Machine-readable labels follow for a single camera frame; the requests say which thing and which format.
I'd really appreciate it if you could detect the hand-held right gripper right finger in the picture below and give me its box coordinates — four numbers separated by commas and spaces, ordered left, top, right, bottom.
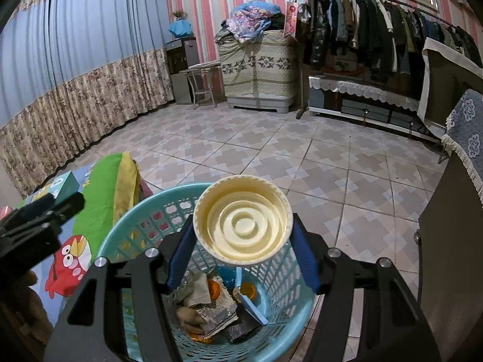
290, 213, 442, 362

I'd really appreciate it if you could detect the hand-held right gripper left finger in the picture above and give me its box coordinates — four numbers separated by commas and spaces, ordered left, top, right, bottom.
43, 215, 197, 362

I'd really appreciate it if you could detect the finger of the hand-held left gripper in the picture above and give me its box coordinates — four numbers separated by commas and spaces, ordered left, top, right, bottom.
13, 192, 85, 234

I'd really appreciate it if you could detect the teal plastic basket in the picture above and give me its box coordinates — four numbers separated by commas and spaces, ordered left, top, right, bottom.
96, 183, 318, 362

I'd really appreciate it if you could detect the orange plastic cap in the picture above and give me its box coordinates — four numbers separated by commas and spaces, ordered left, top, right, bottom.
239, 282, 258, 301

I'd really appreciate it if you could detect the light blue card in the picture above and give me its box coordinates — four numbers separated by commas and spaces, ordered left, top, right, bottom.
241, 294, 269, 325

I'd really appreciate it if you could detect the dark printed snack bag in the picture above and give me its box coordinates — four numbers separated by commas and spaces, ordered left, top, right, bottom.
204, 300, 261, 345

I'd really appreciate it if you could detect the light blue cardboard box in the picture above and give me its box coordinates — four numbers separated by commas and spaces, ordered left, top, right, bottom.
32, 171, 82, 202

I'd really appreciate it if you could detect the cartoon bird play mat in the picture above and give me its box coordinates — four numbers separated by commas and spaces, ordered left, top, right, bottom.
15, 153, 152, 329

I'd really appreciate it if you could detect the dark wooden furniture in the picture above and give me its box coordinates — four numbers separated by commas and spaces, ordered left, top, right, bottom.
417, 154, 483, 362

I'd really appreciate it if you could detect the blue and floral curtain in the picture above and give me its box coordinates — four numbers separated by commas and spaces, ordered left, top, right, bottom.
0, 0, 178, 197

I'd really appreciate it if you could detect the low cabinet with lace cover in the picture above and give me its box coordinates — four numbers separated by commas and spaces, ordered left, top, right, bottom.
307, 75, 434, 136

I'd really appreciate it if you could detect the metal clothes rack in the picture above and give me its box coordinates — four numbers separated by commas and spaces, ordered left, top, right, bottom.
293, 0, 483, 119

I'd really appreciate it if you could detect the grey water dispenser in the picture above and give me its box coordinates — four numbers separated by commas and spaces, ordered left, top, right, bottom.
165, 38, 199, 105

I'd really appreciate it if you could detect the small metal side table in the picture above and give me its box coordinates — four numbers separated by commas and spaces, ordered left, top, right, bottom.
179, 64, 221, 110

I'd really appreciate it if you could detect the cloth covered cabinet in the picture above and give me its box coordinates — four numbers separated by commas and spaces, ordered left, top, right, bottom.
216, 30, 302, 114

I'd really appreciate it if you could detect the blue floral fringed cloth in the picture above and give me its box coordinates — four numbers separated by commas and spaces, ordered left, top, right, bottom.
441, 88, 483, 212

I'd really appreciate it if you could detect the blue cloth bundle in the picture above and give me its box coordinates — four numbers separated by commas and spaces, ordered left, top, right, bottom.
168, 21, 193, 39

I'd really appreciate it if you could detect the white cloth covered television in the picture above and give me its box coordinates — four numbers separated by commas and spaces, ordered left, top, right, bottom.
419, 38, 483, 138

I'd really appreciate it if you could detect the row of hanging clothes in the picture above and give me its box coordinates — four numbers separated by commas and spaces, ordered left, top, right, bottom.
302, 0, 483, 84

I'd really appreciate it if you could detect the pink hanging bag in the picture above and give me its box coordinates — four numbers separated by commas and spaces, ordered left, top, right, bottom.
285, 0, 306, 40

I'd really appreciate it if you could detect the pile of floral blankets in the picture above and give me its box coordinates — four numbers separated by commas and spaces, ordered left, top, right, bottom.
221, 2, 285, 44

